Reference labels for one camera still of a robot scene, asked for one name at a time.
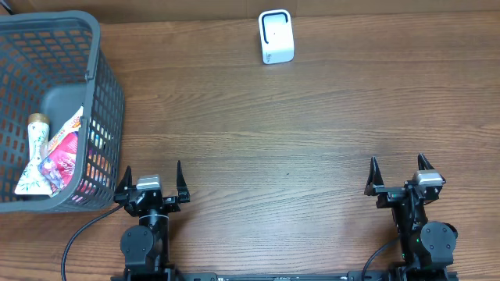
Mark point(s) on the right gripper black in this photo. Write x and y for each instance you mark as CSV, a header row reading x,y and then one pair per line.
x,y
389,195

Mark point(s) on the white barcode scanner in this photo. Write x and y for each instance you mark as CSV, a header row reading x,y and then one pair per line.
x,y
276,36

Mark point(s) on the grey plastic mesh basket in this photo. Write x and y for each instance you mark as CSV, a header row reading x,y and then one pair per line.
x,y
52,63

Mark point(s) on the red purple pad packet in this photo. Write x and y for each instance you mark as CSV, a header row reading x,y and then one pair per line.
x,y
59,165

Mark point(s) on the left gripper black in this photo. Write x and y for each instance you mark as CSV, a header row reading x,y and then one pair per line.
x,y
173,204

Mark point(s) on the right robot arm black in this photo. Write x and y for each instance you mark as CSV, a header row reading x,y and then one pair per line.
x,y
427,247

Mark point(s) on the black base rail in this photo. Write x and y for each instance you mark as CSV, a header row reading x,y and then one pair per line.
x,y
376,275

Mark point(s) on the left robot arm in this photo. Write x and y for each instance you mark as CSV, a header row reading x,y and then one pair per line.
x,y
145,246

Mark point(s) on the white tube with gold cap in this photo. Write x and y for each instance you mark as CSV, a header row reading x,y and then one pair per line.
x,y
32,182

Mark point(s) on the orange yellow snack bag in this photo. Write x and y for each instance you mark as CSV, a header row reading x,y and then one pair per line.
x,y
70,126

